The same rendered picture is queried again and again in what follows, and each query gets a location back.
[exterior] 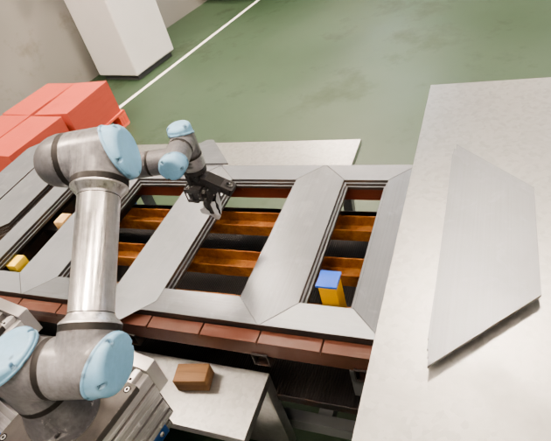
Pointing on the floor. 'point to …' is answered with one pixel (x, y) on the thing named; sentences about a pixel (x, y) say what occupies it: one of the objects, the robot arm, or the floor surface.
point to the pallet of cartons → (46, 121)
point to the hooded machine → (122, 36)
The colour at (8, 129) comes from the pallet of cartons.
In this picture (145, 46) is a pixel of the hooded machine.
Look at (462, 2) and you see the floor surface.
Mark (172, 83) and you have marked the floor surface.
